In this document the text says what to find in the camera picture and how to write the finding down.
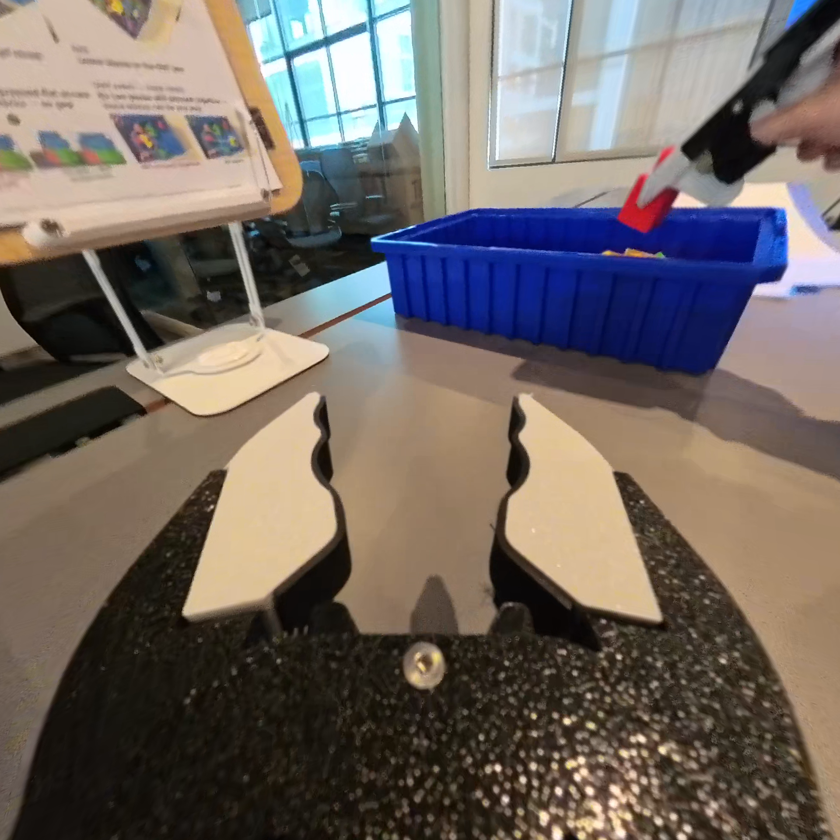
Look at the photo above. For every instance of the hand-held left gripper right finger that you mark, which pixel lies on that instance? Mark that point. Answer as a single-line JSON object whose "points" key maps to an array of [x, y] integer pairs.
{"points": [[571, 531]]}

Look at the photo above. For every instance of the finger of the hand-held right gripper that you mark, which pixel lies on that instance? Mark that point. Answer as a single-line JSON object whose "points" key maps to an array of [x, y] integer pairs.
{"points": [[669, 177]]}

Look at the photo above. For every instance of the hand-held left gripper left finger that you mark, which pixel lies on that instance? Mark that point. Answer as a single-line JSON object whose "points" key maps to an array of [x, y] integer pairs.
{"points": [[269, 525]]}

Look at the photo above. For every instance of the red single-stud block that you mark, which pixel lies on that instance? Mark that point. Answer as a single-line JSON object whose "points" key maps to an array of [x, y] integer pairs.
{"points": [[646, 213]]}

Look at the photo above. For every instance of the pile of colourful toy blocks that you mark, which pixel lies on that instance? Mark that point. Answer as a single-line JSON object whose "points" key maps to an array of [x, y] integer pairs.
{"points": [[633, 252]]}

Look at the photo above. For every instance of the blue plastic bin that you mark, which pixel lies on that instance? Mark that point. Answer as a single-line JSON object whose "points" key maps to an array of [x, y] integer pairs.
{"points": [[558, 308]]}

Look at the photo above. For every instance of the person's right hand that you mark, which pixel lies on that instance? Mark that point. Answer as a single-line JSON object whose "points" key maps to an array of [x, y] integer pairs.
{"points": [[814, 128]]}

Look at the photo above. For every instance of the white base document stand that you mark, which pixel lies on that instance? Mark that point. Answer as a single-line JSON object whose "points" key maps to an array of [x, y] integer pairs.
{"points": [[229, 374]]}

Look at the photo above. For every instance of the cardboard box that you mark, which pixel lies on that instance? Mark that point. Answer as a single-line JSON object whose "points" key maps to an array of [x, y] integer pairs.
{"points": [[394, 177]]}

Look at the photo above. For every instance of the black office chair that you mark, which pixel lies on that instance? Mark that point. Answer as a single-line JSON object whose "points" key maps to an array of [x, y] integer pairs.
{"points": [[65, 308]]}

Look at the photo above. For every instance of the grey office chair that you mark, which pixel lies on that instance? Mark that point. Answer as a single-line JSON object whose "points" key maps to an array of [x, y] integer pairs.
{"points": [[315, 203]]}

